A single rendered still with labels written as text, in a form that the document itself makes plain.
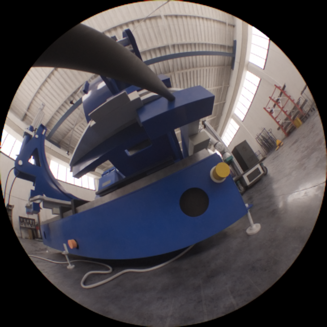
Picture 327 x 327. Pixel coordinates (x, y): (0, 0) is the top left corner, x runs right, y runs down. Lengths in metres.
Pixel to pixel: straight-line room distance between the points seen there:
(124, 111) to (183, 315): 0.76
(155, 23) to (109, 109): 8.25
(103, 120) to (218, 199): 0.62
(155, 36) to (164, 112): 8.12
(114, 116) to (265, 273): 0.80
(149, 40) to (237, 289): 8.56
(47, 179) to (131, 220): 1.61
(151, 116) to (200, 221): 0.50
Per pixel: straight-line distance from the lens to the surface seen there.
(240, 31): 11.67
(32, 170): 1.91
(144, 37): 8.19
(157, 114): 0.35
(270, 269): 0.50
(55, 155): 10.43
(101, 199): 0.80
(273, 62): 10.88
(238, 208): 0.60
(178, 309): 0.50
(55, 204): 1.74
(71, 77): 8.40
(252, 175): 2.09
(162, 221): 0.55
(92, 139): 0.59
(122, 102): 0.40
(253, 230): 0.75
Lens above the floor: 0.40
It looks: 24 degrees up
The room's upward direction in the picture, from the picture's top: 24 degrees counter-clockwise
